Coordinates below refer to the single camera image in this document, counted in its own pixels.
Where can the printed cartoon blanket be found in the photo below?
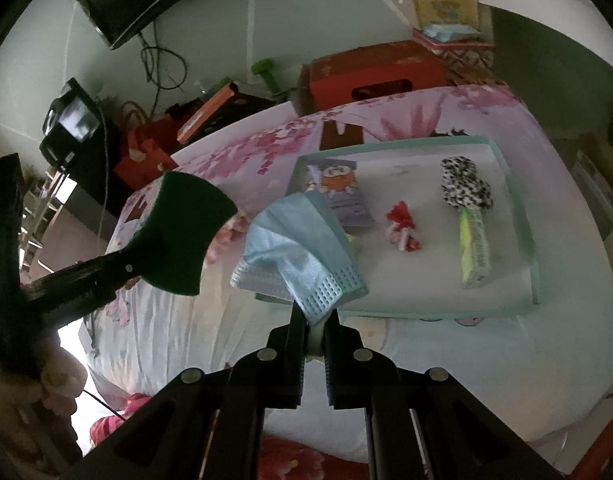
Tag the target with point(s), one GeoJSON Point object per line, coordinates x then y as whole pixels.
{"type": "Point", "coordinates": [461, 370]}

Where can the blue face mask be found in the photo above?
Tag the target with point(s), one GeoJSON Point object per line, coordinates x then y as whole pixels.
{"type": "Point", "coordinates": [291, 250]}

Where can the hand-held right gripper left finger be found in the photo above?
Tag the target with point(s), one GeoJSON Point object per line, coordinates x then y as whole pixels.
{"type": "Point", "coordinates": [289, 360]}

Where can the patterned red box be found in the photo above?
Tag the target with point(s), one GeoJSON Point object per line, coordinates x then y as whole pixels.
{"type": "Point", "coordinates": [459, 52]}

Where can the beige paper bag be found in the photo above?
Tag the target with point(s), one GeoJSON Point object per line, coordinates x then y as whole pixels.
{"type": "Point", "coordinates": [444, 5]}

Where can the red cardboard box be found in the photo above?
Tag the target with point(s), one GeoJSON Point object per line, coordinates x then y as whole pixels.
{"type": "Point", "coordinates": [371, 75]}

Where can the spotted fabric scrunchie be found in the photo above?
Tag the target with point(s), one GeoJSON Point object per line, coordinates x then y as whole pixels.
{"type": "Point", "coordinates": [466, 185]}

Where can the red wrapped candy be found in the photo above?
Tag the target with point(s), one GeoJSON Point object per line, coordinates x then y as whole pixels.
{"type": "Point", "coordinates": [402, 227]}

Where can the orange flat box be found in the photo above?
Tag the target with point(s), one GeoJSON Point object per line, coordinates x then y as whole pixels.
{"type": "Point", "coordinates": [206, 110]}

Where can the purple snack packet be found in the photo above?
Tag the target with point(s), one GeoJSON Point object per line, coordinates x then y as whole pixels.
{"type": "Point", "coordinates": [341, 195]}

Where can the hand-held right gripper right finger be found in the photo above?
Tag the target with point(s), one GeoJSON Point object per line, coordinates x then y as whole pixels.
{"type": "Point", "coordinates": [336, 365]}

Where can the red gift bag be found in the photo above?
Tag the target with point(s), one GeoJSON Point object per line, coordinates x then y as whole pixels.
{"type": "Point", "coordinates": [139, 152]}

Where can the small black monitor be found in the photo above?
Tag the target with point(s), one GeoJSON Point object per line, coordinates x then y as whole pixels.
{"type": "Point", "coordinates": [69, 122]}

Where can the translucent plastic tray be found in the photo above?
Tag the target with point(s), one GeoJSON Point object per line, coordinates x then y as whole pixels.
{"type": "Point", "coordinates": [426, 270]}

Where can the blue wipes pack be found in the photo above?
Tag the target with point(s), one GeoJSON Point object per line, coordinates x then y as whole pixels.
{"type": "Point", "coordinates": [449, 32]}

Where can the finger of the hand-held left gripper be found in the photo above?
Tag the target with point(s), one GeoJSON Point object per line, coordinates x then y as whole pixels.
{"type": "Point", "coordinates": [86, 282]}

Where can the person's left hand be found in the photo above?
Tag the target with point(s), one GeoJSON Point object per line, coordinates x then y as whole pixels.
{"type": "Point", "coordinates": [61, 375]}

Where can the green tissue pack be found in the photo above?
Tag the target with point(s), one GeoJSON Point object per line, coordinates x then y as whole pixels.
{"type": "Point", "coordinates": [474, 250]}

